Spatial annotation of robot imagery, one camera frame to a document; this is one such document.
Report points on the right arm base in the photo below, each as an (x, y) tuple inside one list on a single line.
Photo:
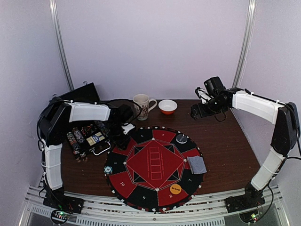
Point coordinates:
[(241, 203)]

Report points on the aluminium frame post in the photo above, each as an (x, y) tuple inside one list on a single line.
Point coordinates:
[(246, 43), (56, 24)]

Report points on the left aluminium frame post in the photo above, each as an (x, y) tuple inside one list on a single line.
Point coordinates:
[(56, 24)]

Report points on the white orange bowl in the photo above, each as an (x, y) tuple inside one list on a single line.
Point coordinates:
[(167, 106)]

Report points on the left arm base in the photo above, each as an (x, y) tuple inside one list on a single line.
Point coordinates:
[(63, 207)]

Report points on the orange big blind button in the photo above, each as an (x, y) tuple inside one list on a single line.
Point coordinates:
[(175, 189)]

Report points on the blue playing card deck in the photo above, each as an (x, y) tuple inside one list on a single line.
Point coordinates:
[(197, 165)]

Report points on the poker chip stack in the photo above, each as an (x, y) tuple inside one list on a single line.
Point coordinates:
[(108, 170)]

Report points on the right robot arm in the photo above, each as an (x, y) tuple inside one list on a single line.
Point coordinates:
[(267, 123)]

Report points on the black poker chip case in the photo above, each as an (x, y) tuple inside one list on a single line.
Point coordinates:
[(81, 130)]

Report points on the right aluminium frame post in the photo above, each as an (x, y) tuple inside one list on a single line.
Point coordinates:
[(246, 43)]

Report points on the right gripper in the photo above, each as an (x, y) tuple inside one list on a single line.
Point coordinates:
[(195, 111)]

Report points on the beige patterned mug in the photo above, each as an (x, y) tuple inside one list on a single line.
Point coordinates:
[(146, 104)]

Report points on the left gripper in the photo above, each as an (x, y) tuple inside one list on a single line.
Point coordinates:
[(121, 143)]

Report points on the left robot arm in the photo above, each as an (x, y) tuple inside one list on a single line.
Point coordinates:
[(56, 119)]

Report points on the round poker mat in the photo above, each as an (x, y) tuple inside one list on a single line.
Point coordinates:
[(153, 161)]

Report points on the clear dealer button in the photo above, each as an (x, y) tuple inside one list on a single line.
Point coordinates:
[(181, 139)]

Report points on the boxed card deck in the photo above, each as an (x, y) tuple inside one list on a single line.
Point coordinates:
[(95, 138)]

